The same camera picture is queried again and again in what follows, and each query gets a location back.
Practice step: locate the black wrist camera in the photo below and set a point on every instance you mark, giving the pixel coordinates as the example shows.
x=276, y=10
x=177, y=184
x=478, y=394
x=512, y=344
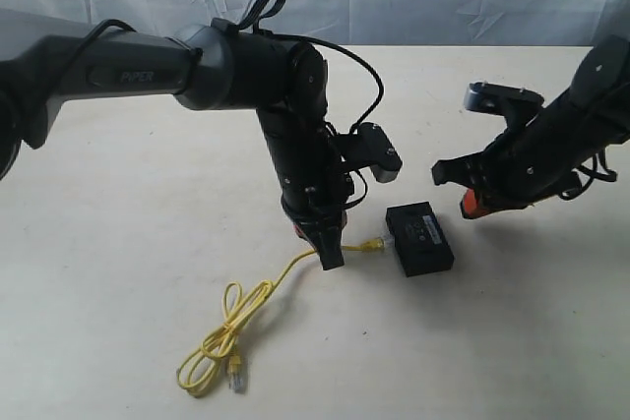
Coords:
x=518, y=106
x=370, y=147

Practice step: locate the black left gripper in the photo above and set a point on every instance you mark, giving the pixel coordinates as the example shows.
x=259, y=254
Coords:
x=314, y=190

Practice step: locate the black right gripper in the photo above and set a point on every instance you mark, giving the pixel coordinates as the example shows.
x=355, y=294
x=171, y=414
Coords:
x=515, y=172

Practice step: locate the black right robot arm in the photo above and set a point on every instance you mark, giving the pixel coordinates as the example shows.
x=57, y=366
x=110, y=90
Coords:
x=592, y=113

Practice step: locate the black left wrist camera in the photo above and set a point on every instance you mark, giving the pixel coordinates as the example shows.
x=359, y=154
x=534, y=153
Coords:
x=370, y=147

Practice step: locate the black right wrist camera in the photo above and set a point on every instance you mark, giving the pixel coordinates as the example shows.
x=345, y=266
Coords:
x=518, y=106

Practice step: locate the small black box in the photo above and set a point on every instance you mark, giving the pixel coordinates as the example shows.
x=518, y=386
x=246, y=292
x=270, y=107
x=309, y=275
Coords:
x=419, y=241

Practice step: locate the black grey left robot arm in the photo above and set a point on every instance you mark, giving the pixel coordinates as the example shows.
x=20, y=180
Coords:
x=46, y=62

